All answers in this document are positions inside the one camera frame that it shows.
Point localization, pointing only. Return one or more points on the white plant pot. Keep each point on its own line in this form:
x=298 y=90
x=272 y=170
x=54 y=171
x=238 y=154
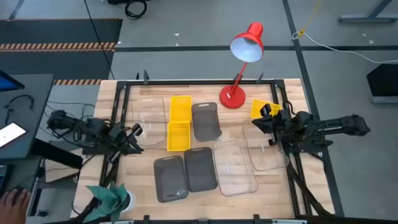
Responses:
x=132 y=202

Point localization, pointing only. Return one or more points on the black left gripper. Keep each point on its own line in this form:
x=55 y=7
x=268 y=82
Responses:
x=119 y=137

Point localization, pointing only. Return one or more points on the person's hand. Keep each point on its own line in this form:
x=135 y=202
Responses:
x=12 y=205

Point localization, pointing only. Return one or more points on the translucent grey plastic basket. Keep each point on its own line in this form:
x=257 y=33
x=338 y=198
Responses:
x=205 y=123
x=200 y=169

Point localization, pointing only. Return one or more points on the black metal table frame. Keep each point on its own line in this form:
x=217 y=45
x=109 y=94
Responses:
x=199 y=82

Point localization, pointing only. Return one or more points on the black frame clamp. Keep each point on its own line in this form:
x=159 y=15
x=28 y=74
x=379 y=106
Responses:
x=146 y=219
x=256 y=218

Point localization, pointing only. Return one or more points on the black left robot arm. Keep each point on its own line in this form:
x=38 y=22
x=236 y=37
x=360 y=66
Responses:
x=93 y=127

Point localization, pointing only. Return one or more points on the yellow mesh plastic basket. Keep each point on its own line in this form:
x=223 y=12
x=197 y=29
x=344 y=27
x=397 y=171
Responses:
x=181 y=109
x=178 y=137
x=255 y=109

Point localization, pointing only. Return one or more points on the black keyboard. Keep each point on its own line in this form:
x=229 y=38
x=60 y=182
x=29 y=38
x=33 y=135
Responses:
x=4 y=180

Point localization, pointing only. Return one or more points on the dark grey side desk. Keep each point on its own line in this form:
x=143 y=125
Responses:
x=34 y=93

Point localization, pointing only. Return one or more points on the black box on grey base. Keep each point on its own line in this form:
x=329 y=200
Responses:
x=384 y=82

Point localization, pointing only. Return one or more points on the computer monitor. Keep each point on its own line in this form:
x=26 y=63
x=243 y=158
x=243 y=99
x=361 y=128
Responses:
x=7 y=84

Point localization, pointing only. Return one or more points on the clear plastic basket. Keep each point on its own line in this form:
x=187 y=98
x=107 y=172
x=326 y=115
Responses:
x=267 y=155
x=147 y=124
x=233 y=174

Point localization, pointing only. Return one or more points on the teal cloth on cup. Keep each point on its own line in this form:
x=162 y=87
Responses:
x=107 y=199

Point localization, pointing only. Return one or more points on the red desk lamp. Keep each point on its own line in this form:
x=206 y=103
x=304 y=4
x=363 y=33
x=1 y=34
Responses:
x=231 y=98

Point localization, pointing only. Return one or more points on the grey basket with white mark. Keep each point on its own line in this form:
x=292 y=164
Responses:
x=169 y=179

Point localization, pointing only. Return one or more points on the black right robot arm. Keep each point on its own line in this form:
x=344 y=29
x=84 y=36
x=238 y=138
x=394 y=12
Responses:
x=335 y=126

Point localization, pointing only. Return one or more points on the white-screen phone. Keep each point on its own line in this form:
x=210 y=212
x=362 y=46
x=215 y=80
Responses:
x=9 y=133

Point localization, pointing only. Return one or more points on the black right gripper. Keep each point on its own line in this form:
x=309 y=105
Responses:
x=280 y=123

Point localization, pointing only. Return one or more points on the black hazard-striped floor mat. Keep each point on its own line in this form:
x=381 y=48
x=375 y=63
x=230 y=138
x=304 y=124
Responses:
x=62 y=31

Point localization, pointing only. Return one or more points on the grey metal table foot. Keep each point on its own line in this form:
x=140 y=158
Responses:
x=15 y=10
x=367 y=18

